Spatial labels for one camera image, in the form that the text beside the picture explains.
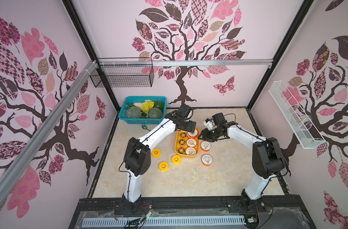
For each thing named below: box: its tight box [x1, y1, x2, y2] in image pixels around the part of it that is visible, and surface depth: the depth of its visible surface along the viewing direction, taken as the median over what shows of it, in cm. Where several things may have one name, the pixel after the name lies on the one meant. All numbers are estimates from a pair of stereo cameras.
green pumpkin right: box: [147, 107, 164, 119], surface depth 106 cm
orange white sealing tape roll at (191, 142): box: [186, 138, 197, 148], surface depth 99 cm
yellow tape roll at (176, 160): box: [171, 154, 182, 166], surface depth 92 cm
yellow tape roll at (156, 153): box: [151, 148, 162, 159], surface depth 94 cm
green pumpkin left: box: [126, 106, 143, 119], surface depth 105 cm
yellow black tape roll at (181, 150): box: [177, 146, 186, 154], surface depth 96 cm
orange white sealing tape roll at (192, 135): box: [186, 129, 198, 139], surface depth 100 cm
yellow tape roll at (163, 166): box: [158, 161, 170, 173], surface depth 89 cm
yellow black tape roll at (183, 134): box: [179, 131, 188, 138], surface depth 103 cm
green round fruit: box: [153, 100, 165, 114], surface depth 113 cm
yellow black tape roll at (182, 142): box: [178, 139, 186, 146], surface depth 100 cm
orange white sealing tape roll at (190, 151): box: [185, 146, 196, 156], surface depth 94 cm
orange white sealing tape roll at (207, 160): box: [201, 154, 214, 167], surface depth 91 cm
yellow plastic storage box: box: [174, 126, 200, 159], surface depth 97 cm
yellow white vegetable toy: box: [133, 99, 155, 112], surface depth 115 cm
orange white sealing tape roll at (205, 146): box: [200, 141, 212, 153], surface depth 97 cm
